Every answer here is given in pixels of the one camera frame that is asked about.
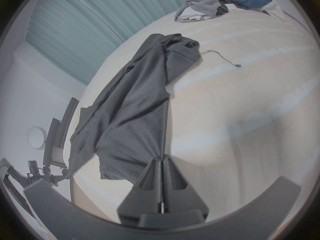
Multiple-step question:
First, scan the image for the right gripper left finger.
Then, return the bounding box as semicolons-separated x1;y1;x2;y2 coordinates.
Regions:
117;157;162;219

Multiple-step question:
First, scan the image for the black chest of drawers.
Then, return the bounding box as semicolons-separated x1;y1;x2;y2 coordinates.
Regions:
42;97;80;168

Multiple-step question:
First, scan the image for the pile of clothes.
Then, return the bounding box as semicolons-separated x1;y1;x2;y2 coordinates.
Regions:
174;0;285;23

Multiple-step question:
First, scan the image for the bed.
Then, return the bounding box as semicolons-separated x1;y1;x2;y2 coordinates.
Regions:
69;0;316;226

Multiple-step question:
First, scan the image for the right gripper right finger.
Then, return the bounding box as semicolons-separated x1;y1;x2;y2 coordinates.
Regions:
163;155;210;217

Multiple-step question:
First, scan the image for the black T-shirt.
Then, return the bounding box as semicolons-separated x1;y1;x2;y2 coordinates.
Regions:
67;33;242;181

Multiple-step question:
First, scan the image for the round white mirror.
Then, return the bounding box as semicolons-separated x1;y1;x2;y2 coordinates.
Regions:
27;126;47;149

